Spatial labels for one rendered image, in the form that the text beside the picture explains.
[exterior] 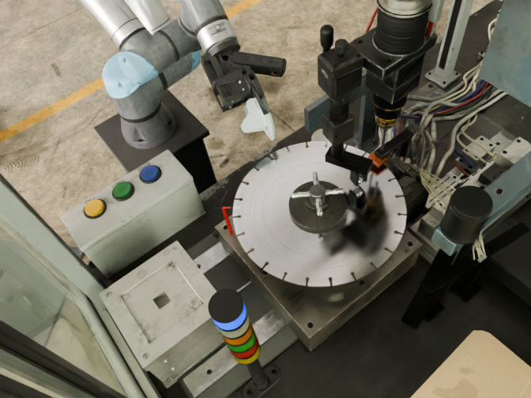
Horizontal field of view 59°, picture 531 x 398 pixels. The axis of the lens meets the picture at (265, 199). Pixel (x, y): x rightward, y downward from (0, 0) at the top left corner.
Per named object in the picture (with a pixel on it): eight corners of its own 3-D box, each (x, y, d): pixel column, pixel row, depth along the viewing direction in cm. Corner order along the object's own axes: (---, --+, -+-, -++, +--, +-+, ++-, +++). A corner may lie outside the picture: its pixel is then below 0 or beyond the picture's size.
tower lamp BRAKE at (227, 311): (225, 338, 59) (220, 330, 57) (205, 311, 62) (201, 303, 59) (254, 316, 61) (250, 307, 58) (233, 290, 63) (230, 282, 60)
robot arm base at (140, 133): (114, 127, 137) (101, 103, 129) (159, 102, 141) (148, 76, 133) (139, 157, 129) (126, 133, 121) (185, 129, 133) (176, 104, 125)
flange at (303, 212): (301, 176, 95) (301, 169, 92) (355, 192, 91) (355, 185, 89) (280, 220, 89) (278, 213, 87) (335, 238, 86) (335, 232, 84)
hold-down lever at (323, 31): (336, 56, 66) (352, 46, 66) (312, 28, 69) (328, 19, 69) (338, 88, 73) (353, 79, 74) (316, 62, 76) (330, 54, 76)
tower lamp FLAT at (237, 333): (229, 345, 62) (225, 338, 60) (211, 320, 64) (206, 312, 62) (256, 324, 63) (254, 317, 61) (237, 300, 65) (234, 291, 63)
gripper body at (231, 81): (224, 115, 99) (199, 64, 99) (260, 99, 101) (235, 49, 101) (227, 106, 92) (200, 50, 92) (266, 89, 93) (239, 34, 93)
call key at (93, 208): (92, 222, 101) (88, 217, 100) (84, 210, 103) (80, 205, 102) (109, 212, 102) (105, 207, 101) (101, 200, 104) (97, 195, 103)
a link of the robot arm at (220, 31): (227, 31, 101) (231, 13, 93) (237, 50, 101) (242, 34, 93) (196, 43, 99) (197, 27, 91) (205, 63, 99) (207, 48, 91)
